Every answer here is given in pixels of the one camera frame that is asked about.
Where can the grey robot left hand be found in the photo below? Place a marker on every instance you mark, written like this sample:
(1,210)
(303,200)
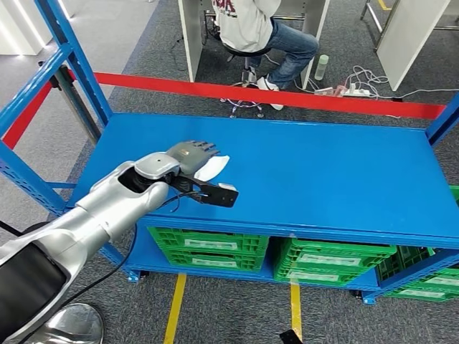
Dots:
(190,154)

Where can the white curved plastic part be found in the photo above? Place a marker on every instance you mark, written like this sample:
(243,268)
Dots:
(213,168)

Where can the blue metal shelf rack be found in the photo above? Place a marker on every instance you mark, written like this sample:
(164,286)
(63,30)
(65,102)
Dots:
(305,175)

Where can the green plastic crate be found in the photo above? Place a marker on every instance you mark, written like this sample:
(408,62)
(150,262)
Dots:
(207,237)
(394,266)
(423,296)
(215,266)
(334,251)
(315,280)

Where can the black stool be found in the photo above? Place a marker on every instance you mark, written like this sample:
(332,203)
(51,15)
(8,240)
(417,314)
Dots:
(247,51)

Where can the red barrier belt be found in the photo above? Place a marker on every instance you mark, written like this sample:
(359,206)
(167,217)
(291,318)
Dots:
(287,98)
(25,118)

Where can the person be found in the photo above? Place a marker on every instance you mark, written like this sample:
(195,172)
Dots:
(247,24)

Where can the pinkish power strip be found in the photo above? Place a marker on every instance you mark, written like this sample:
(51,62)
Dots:
(324,91)

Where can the pale green bottle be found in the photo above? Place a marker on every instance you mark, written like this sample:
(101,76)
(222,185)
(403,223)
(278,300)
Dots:
(321,69)

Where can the white desk panel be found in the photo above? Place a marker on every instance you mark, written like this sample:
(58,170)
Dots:
(408,42)

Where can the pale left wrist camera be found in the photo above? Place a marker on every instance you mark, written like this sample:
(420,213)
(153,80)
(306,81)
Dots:
(219,197)

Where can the steel table frame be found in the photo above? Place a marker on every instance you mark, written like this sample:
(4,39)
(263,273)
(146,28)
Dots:
(373,20)

